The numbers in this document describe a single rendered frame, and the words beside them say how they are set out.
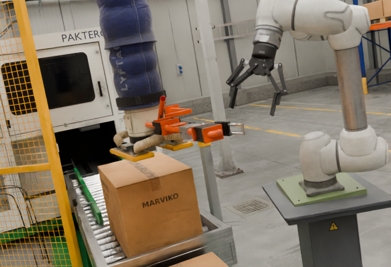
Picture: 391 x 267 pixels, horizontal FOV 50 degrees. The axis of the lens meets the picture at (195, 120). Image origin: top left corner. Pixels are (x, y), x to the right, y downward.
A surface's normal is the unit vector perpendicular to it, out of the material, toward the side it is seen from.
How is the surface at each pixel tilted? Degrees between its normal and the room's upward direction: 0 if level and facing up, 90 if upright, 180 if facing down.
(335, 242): 90
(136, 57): 68
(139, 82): 76
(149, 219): 90
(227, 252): 90
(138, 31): 100
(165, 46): 90
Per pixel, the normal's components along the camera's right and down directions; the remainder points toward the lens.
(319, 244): 0.05, 0.14
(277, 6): -0.29, -0.12
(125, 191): 0.36, 0.07
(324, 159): -0.35, 0.15
